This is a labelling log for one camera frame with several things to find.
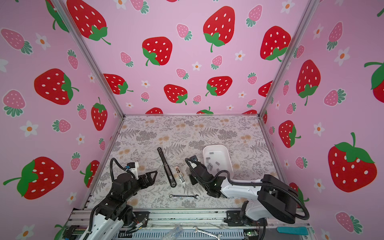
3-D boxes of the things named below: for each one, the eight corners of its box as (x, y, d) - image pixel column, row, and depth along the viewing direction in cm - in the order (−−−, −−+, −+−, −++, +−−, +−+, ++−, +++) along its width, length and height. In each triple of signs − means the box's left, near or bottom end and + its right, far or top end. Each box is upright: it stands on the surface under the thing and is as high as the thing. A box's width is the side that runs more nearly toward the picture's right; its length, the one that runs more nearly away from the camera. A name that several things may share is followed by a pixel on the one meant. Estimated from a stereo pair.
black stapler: (171, 188, 86) (170, 187, 84) (157, 150, 103) (156, 148, 101) (177, 185, 87) (177, 184, 85) (162, 148, 104) (162, 146, 102)
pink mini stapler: (182, 184, 87) (181, 180, 83) (175, 172, 92) (174, 168, 88) (186, 181, 88) (186, 178, 84) (179, 170, 93) (178, 165, 89)
